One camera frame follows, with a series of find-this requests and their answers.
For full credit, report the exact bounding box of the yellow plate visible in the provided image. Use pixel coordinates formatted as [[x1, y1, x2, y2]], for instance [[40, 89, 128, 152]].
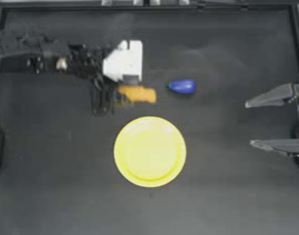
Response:
[[112, 116, 186, 188]]

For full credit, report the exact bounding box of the brown toy chicken wing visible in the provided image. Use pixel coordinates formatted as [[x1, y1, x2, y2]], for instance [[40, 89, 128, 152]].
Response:
[[116, 84, 157, 105]]

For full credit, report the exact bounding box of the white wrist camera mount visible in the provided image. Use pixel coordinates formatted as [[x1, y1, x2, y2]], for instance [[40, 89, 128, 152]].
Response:
[[101, 39, 144, 84]]

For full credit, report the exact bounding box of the blue toy food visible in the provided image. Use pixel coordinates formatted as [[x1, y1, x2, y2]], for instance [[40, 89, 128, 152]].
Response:
[[166, 78, 198, 95]]

